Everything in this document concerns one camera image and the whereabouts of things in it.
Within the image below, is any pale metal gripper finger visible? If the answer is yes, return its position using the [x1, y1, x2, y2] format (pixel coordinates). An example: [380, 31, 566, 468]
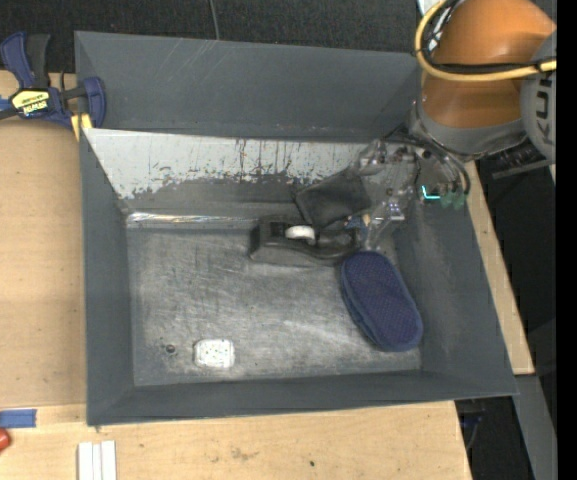
[376, 200, 409, 251]
[365, 201, 389, 248]

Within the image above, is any dark grey square pouch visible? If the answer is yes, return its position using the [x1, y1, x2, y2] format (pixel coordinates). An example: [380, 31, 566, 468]
[294, 169, 373, 230]

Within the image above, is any blue oval mesh pouch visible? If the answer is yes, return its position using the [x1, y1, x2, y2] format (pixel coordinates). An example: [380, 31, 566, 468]
[339, 250, 425, 354]

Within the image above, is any black tape dispenser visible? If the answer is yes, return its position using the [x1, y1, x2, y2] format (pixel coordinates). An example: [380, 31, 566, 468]
[247, 214, 365, 270]

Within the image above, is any grey metal bin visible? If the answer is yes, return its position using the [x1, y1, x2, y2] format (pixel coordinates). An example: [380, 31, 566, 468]
[73, 29, 520, 427]

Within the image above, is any white dotted rectangular block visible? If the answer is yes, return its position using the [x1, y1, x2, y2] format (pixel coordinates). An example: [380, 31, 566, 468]
[193, 338, 236, 370]

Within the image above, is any pale wood flat board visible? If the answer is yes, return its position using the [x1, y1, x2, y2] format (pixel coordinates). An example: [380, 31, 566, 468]
[0, 121, 90, 410]

